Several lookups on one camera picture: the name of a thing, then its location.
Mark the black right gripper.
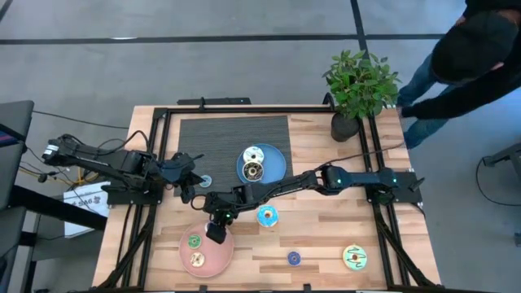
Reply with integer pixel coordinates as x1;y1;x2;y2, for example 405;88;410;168
202;185;245;245

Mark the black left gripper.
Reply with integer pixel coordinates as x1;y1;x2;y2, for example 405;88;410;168
160;151;204;203

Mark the large chocolate sprinkled donut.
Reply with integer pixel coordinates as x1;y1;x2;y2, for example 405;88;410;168
241;160;265;183

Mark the large turquoise donut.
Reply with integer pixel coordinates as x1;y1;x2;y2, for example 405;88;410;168
256;204;280;229

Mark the large white donut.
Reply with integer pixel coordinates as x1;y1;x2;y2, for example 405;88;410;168
243;146;265;164

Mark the large pale green donut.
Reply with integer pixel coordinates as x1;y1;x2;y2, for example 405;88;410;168
342;244;369;271

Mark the pink round plate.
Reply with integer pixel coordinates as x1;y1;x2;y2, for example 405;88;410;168
179;221;235;278

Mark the dark grey woven placemat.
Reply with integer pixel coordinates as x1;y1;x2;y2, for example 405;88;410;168
173;115;296;197

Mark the blue round plate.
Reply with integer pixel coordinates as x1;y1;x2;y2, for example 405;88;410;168
236;142;287;191

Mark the white printed paper sheet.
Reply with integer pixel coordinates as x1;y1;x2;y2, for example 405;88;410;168
63;181;111;238

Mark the black metal beam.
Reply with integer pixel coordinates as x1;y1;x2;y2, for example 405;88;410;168
7;185;107;231

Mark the green potted plant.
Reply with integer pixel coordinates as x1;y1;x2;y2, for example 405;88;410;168
322;49;403;143

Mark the dark tablet screen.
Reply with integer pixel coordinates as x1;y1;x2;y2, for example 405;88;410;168
0;124;26;148

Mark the grey desk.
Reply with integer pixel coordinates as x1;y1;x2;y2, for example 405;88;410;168
0;100;36;293

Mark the grey stand foot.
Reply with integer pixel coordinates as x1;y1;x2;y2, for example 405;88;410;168
482;142;521;168

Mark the person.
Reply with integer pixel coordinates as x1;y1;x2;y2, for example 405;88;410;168
396;0;521;150

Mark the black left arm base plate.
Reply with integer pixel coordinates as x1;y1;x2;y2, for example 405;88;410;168
101;182;164;206

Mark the black camera bar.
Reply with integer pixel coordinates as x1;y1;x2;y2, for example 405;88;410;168
177;96;252;106

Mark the yellow cable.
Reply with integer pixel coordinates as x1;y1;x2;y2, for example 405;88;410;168
77;170;101;185

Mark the thin black floor cable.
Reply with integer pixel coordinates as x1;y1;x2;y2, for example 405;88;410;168
32;109;129;130

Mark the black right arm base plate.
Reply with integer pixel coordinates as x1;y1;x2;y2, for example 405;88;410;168
366;170;425;205

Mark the black looped floor cable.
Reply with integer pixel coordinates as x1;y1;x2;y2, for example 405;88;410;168
475;157;521;208

